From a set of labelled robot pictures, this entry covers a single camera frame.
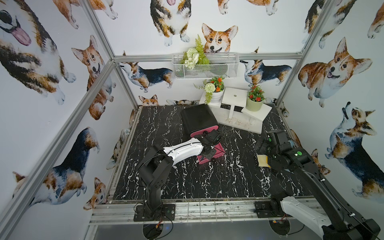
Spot white wooden stand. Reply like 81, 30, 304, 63
208, 88, 272, 134

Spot yellow sticky note pad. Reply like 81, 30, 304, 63
256, 155, 271, 168

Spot white wire basket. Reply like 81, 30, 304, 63
172, 53, 240, 80

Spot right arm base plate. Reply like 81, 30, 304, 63
254, 199, 285, 218

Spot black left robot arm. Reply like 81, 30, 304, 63
134, 130, 221, 222

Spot green pot red flowers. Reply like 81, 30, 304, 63
246, 85, 265, 112

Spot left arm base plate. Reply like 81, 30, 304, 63
134, 204, 176, 222

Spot green fern with white flowers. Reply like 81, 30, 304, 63
181, 35, 210, 70

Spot white pot orange flowers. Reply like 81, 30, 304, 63
194, 76, 225, 104

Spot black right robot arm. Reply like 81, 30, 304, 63
255, 130, 381, 240

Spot black drawer cabinet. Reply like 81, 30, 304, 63
181, 104, 219, 136

